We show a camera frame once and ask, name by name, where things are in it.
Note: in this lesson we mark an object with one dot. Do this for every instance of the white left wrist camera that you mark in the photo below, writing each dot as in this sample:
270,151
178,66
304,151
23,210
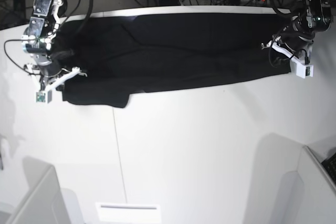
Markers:
302,68

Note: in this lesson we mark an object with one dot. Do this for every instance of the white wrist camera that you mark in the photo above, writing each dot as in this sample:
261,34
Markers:
43,95
302,68

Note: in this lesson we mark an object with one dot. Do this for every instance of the white label plate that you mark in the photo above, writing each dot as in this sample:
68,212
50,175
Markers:
128,213

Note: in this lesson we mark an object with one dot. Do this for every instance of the black keyboard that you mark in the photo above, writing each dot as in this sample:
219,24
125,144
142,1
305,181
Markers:
330,167

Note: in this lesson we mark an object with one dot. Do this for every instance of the white right partition panel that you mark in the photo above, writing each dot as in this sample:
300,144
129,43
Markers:
306,195

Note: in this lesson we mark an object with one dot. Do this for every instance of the white left partition panel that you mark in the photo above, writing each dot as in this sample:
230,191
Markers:
45,201

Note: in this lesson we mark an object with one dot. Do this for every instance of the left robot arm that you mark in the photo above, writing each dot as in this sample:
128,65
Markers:
310,14

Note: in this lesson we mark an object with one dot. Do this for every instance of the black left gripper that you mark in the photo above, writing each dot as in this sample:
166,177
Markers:
293,38

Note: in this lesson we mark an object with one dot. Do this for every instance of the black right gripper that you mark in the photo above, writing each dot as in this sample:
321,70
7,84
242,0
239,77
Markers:
49,67

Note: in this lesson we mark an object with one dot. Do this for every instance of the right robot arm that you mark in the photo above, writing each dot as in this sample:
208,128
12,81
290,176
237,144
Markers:
42,41

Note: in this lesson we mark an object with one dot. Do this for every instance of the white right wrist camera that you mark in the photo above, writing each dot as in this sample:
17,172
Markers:
43,95

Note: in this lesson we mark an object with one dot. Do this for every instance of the white partition panel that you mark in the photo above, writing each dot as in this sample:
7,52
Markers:
306,195
45,201

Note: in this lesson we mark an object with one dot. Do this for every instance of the black T-shirt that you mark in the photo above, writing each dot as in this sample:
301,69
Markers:
122,56

